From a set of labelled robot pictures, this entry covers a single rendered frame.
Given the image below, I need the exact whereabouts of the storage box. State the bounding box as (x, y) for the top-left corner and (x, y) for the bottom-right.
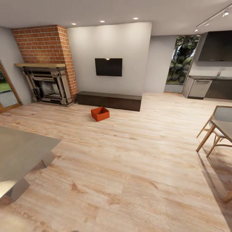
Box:
(91, 107), (110, 121)

